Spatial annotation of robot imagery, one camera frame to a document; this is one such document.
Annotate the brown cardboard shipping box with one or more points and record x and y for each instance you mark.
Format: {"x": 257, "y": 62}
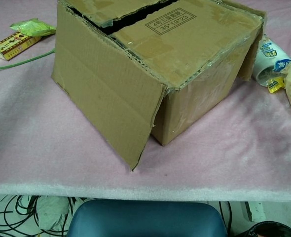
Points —
{"x": 106, "y": 93}

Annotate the white plastic bag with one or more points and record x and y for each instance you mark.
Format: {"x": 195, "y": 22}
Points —
{"x": 51, "y": 209}

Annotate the white table leg bracket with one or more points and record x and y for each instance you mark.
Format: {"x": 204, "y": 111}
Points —
{"x": 257, "y": 211}

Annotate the green snack packet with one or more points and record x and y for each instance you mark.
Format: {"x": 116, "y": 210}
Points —
{"x": 34, "y": 27}

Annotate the yellow brown small carton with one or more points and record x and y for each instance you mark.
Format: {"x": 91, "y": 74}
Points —
{"x": 10, "y": 48}

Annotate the pink fleece table cloth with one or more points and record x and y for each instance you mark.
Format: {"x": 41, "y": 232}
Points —
{"x": 61, "y": 172}

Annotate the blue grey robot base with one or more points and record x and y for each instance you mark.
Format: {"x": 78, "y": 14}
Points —
{"x": 148, "y": 219}

